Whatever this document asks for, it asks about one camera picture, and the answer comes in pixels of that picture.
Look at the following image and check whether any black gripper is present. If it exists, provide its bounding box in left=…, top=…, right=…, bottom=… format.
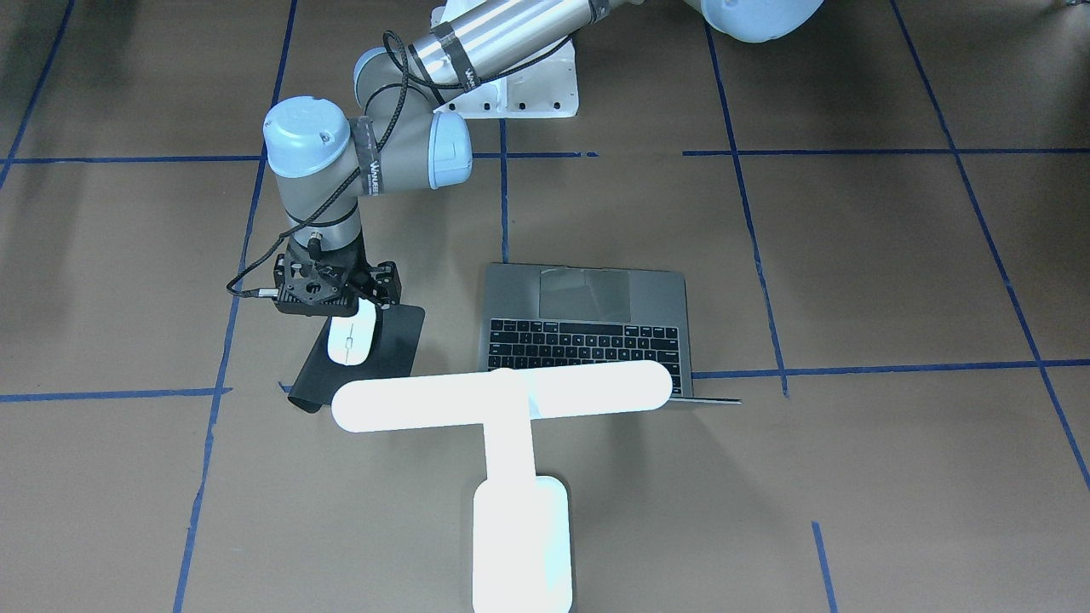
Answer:
left=273, top=240, right=401, bottom=318

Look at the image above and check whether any white computer mouse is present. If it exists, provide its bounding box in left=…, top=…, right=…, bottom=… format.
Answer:
left=326, top=298, right=378, bottom=366

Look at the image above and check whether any black mouse pad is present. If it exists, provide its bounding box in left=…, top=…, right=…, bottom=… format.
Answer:
left=288, top=304, right=426, bottom=414

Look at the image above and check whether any grey laptop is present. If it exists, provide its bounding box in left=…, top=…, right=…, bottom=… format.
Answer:
left=476, top=263, right=739, bottom=419

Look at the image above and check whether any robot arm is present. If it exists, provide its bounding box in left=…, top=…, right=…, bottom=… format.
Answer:
left=227, top=1, right=619, bottom=317

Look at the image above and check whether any white desk lamp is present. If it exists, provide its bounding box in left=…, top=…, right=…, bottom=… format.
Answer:
left=331, top=360, right=673, bottom=612

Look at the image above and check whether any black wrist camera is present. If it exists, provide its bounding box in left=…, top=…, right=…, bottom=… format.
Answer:
left=273, top=253, right=358, bottom=317

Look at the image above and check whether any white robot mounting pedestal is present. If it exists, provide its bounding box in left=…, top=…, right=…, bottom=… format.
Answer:
left=416, top=1, right=592, bottom=119

